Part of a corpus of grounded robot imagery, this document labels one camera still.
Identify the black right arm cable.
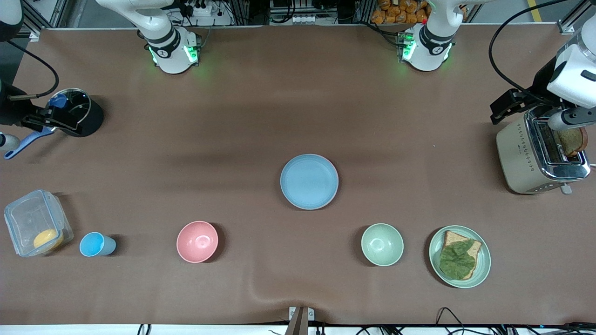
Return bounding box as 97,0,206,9
7,40,60,100

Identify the dark toast slice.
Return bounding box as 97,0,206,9
554,127,589,157

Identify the glass lid blue knob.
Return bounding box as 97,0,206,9
47,88,92,129

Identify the black looped floor cable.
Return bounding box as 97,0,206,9
435,307,467,335

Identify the green plate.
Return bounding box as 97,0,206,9
429,225,492,289

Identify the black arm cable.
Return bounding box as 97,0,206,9
488,0,559,94
7,40,60,100

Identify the white power strip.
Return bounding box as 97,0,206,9
179,0,216,17

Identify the green lettuce leaf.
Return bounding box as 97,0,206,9
439,239,476,281

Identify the blue cup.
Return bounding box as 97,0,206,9
79,232,117,257

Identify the brown bread slice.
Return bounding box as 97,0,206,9
441,230,482,280

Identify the green bowl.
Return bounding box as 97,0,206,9
361,223,404,267

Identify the brown table cloth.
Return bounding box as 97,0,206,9
0,24,596,326

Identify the bag of orange snacks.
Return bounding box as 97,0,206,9
371,0,431,25

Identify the metal table edge bracket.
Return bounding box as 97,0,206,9
289,306,315,335

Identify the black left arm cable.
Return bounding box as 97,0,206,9
488,0,559,94

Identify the pink bowl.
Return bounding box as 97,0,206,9
176,221,219,264

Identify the clear plastic container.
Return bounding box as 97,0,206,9
4,189,74,257

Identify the yellow food piece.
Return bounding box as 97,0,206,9
33,229,64,250

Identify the black saucepan blue handle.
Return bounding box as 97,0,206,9
5,87,104,160

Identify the beige chrome toaster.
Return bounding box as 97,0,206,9
495,109,592,195

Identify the blue plate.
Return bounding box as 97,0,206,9
280,154,339,210

